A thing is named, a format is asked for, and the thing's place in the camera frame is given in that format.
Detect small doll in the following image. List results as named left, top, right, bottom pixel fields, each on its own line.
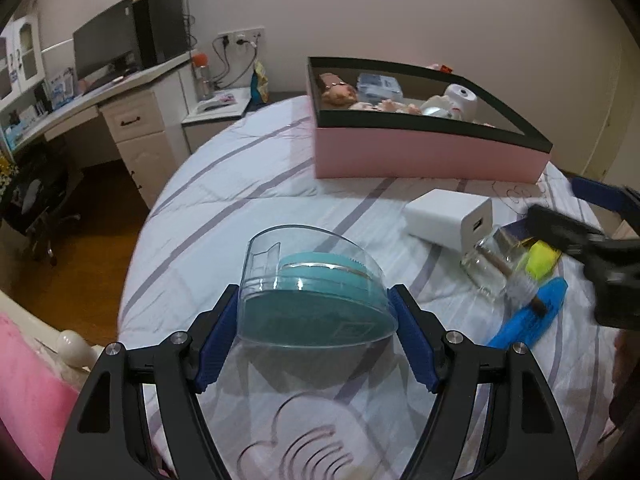
left=319, top=73, right=361, bottom=111
left=352, top=100, right=422, bottom=115

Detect clear glass jar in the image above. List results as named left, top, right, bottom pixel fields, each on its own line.
left=459, top=230, right=531, bottom=306

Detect white door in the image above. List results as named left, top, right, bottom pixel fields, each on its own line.
left=585, top=35, right=627, bottom=182

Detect white hutch cabinet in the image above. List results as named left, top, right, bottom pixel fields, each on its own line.
left=0, top=14, right=44, bottom=102

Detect white low cabinet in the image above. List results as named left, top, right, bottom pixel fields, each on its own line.
left=181, top=87, right=254, bottom=157

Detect yellow snack bag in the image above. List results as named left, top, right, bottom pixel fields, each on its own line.
left=250, top=60, right=271, bottom=104

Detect pink storage box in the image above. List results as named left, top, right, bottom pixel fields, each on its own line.
left=306, top=56, right=553, bottom=183

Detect brown handled brush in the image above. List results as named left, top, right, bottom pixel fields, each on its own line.
left=479, top=245, right=547, bottom=317

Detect white bed post knob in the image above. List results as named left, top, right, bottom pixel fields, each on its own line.
left=56, top=329, right=99, bottom=372

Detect printed paper packet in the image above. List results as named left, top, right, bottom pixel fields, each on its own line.
left=200, top=90, right=251, bottom=111

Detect black computer monitor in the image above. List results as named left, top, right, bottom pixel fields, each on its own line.
left=72, top=0, right=143, bottom=81

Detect white charger block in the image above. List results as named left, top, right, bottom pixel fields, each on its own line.
left=404, top=189, right=495, bottom=253

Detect wall power outlet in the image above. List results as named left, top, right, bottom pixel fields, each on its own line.
left=216, top=27, right=264, bottom=49

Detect orange cap bottle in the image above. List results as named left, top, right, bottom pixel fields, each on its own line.
left=191, top=51, right=214, bottom=102

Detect blue book box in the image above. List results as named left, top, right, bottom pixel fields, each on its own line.
left=47, top=67, right=76, bottom=111

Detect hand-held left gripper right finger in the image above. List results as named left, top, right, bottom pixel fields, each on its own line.
left=387, top=284, right=581, bottom=480

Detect pink blanket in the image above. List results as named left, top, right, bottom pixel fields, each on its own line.
left=0, top=310, right=83, bottom=480

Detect white bunny toy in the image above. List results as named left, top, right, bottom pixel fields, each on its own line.
left=421, top=95, right=463, bottom=120

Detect white desk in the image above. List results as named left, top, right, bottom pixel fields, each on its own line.
left=0, top=50, right=202, bottom=211

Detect black speaker tower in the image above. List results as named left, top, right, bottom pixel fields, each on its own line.
left=131, top=0, right=187, bottom=68

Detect person's right forearm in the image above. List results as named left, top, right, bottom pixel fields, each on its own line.
left=611, top=332, right=640, bottom=412

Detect black keyboard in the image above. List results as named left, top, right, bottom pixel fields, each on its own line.
left=82, top=67, right=139, bottom=92

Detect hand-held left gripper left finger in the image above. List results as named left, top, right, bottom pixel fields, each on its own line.
left=52, top=284, right=241, bottom=480

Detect black power cables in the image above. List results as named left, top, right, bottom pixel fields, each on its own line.
left=212, top=37, right=258, bottom=92

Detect striped white bedsheet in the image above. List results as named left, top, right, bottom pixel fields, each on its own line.
left=117, top=94, right=622, bottom=480

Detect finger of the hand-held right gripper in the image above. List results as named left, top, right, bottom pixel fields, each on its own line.
left=570, top=176, right=640, bottom=218
left=527, top=204, right=608, bottom=261

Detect blue oblong case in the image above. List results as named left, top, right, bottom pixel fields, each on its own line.
left=486, top=279, right=570, bottom=350

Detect teal clear tape dispenser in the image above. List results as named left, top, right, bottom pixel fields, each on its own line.
left=235, top=224, right=401, bottom=351

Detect yellow highlighter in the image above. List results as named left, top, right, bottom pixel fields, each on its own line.
left=522, top=241, right=562, bottom=282

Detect black office chair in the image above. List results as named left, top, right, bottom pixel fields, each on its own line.
left=0, top=150, right=83, bottom=267

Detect blue face mask pack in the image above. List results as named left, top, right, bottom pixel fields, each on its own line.
left=357, top=74, right=404, bottom=101

